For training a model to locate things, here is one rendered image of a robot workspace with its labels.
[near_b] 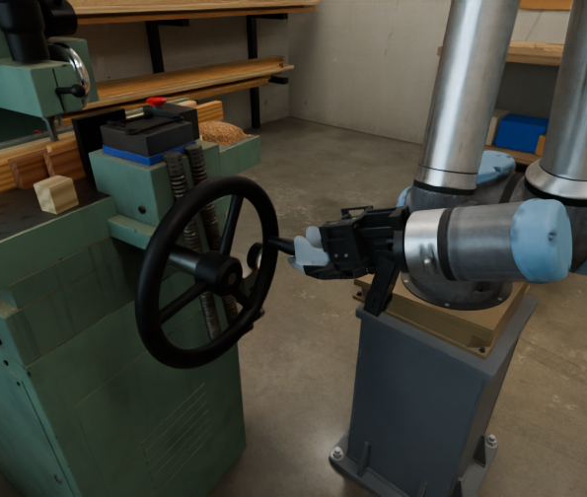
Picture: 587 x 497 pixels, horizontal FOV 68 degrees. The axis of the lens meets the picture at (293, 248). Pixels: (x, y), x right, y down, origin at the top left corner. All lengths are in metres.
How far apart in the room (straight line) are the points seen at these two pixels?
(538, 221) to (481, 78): 0.23
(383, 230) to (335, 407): 1.01
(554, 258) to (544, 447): 1.13
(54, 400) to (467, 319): 0.72
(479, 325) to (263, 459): 0.77
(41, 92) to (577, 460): 1.58
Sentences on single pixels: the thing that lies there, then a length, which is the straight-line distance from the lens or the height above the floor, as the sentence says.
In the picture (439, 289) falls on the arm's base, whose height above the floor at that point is 0.65.
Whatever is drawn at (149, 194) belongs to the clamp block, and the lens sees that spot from 0.64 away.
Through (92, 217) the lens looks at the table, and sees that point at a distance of 0.70.
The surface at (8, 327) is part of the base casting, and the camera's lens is 0.69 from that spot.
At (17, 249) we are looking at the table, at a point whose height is 0.88.
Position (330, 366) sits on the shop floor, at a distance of 1.63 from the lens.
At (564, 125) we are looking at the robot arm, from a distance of 0.77.
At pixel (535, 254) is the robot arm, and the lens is 0.51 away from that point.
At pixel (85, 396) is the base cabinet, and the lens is 0.83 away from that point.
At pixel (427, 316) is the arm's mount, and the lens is 0.94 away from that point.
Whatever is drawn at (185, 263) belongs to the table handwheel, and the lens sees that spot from 0.66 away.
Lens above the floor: 1.17
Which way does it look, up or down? 31 degrees down
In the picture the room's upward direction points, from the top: straight up
